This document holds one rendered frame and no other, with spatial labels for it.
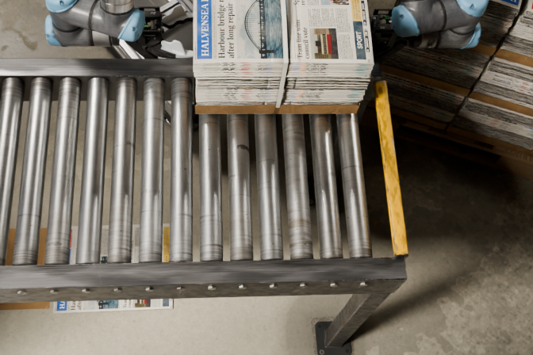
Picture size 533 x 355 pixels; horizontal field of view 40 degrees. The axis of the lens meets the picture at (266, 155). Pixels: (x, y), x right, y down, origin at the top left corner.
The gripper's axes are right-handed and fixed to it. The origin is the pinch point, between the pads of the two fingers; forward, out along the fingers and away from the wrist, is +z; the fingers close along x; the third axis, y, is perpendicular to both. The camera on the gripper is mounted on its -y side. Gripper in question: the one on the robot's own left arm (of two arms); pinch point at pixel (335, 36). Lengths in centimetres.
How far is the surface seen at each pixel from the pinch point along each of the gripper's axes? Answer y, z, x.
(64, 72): 2, 65, 12
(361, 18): 25.0, -0.3, 12.1
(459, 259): -78, -52, 35
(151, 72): 1.8, 45.1, 11.5
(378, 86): 3.8, -8.2, 16.5
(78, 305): -78, 72, 48
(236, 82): 16.7, 26.0, 22.8
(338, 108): 5.0, 2.2, 23.0
